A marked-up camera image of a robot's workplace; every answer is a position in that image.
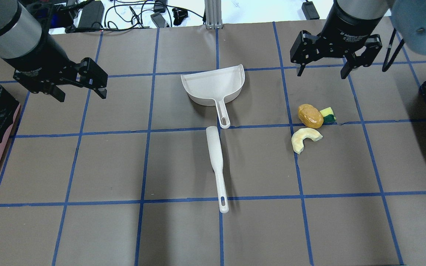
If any white plastic dustpan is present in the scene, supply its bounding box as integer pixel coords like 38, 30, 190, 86
181, 64, 245, 129

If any yellow green sponge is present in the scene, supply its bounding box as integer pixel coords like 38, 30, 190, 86
320, 107, 337, 123

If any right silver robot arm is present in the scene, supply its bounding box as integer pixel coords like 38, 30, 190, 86
290, 0, 426, 79

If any aluminium frame post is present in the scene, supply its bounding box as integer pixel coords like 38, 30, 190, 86
204, 0, 223, 29

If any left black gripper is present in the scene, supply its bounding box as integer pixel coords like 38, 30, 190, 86
12, 36, 108, 102

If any white hand brush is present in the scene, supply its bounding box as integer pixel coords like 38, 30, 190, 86
206, 126, 229, 214

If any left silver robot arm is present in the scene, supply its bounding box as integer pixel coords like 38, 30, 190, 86
0, 0, 108, 102

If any brown potato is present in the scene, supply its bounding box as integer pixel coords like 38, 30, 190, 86
297, 104, 324, 129

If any black power adapter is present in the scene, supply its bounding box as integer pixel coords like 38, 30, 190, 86
75, 0, 104, 33

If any black power brick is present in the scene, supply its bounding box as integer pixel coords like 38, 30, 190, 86
301, 0, 320, 20

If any pale curved squash slice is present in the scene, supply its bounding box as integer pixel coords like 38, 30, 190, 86
291, 127, 323, 154

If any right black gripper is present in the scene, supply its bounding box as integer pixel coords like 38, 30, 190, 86
290, 2, 383, 79

